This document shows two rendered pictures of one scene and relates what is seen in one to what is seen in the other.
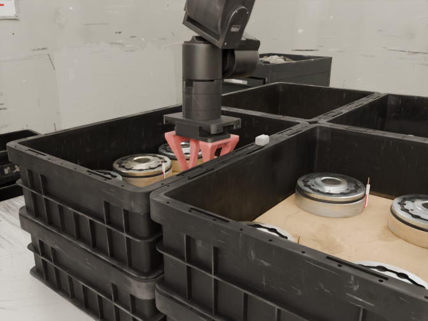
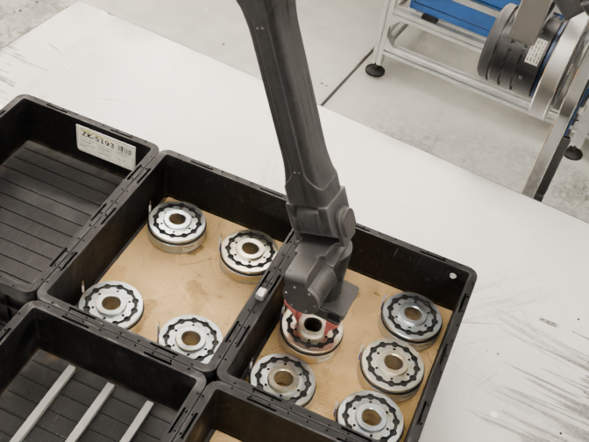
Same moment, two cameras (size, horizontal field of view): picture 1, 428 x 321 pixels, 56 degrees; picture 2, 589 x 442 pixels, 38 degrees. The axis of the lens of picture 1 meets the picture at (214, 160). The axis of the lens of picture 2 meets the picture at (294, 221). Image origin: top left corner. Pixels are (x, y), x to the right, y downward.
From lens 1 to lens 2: 166 cm
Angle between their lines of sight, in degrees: 113
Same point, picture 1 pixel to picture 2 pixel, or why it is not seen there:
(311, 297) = (216, 189)
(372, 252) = (165, 285)
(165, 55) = not seen: outside the picture
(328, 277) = (211, 169)
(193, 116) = not seen: hidden behind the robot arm
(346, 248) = (183, 287)
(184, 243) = (285, 218)
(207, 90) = not seen: hidden behind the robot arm
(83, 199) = (374, 253)
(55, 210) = (408, 282)
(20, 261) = (469, 371)
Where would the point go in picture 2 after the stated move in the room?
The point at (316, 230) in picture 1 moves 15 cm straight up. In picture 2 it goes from (204, 305) to (209, 244)
